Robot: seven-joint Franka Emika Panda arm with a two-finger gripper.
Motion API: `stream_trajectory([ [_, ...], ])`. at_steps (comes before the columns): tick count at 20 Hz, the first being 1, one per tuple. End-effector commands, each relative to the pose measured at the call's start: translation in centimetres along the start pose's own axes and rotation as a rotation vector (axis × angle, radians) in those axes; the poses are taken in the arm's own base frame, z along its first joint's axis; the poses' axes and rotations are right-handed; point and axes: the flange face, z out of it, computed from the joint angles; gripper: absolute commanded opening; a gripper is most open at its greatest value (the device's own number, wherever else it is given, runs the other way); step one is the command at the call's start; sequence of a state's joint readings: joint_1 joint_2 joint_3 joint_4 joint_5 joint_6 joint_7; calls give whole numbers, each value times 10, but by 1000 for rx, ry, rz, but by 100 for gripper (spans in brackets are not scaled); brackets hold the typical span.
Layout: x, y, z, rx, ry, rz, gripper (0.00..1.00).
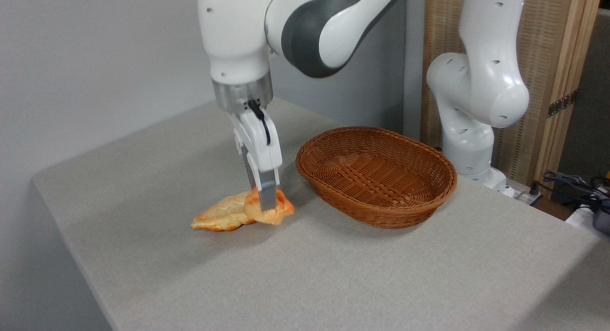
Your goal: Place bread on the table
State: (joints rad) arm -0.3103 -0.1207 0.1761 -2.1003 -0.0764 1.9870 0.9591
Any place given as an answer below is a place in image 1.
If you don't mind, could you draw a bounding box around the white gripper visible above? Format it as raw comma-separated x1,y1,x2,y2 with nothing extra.
232,109,283,213

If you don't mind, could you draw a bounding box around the flat leaf-shaped bread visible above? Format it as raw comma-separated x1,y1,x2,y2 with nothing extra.
191,191,256,232

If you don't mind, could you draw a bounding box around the brown wicker basket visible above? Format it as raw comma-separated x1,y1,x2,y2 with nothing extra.
295,126,458,230

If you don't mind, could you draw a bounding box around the dark cable bundle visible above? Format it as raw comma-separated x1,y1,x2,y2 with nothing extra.
540,171,610,213

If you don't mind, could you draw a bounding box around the metal screen hinge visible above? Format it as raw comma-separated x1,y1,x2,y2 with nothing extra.
547,90,579,119

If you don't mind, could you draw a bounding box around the white power strip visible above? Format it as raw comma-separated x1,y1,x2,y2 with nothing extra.
511,190,542,206

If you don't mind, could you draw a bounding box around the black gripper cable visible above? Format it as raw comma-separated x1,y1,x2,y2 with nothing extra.
247,100,272,146

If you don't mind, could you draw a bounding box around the round orange bread roll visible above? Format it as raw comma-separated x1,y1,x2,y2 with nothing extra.
243,187,295,226

